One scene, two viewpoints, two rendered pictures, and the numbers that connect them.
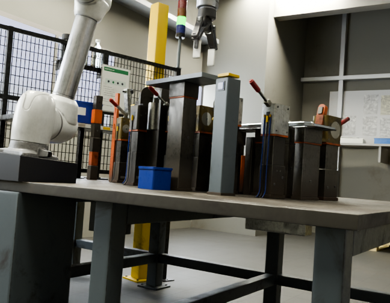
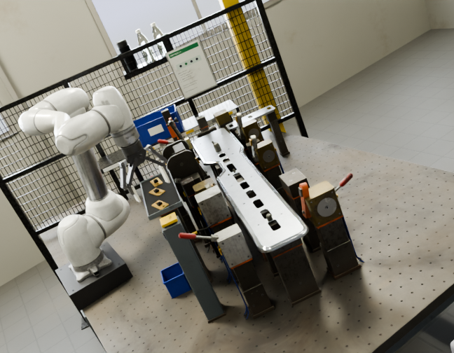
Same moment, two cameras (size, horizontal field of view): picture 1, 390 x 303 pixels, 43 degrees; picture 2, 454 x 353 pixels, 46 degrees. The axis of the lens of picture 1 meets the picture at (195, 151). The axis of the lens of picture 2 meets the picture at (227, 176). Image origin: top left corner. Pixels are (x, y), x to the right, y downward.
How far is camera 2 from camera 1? 192 cm
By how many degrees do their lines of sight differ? 44
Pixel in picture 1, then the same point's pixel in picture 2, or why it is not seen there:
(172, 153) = not seen: hidden behind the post
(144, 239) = not seen: hidden behind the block
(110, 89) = (186, 72)
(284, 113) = (235, 242)
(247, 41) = not seen: outside the picture
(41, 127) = (81, 253)
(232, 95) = (176, 242)
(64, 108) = (99, 213)
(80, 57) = (86, 167)
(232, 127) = (191, 267)
